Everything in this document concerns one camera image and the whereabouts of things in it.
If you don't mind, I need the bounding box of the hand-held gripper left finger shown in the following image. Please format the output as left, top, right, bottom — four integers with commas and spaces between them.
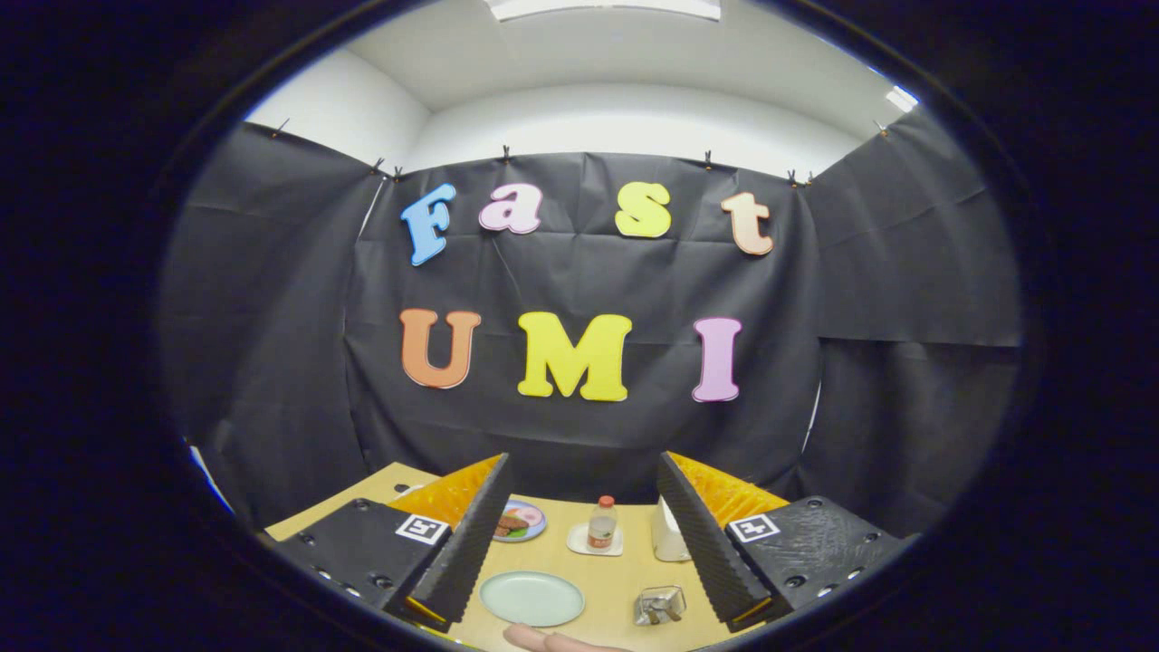
272, 453, 513, 633

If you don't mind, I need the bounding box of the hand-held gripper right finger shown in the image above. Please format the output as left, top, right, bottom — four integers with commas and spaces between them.
656, 451, 909, 633

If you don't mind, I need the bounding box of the white toaster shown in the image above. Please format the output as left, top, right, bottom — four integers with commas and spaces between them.
651, 496, 694, 562

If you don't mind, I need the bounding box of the blue plate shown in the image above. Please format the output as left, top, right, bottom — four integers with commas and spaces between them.
493, 500, 548, 542

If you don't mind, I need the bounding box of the pale green plate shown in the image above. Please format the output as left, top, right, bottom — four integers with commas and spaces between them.
479, 570, 586, 628

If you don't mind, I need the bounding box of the clear water bottle red cap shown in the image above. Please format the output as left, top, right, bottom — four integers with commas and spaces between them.
589, 495, 618, 551

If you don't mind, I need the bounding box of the white square coaster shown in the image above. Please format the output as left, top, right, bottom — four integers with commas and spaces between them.
567, 523, 624, 557

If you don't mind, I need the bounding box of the long ceiling light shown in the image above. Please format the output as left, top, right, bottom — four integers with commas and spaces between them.
484, 0, 723, 23

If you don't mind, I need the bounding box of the metal wire basket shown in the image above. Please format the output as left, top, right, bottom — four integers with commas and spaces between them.
634, 586, 686, 628

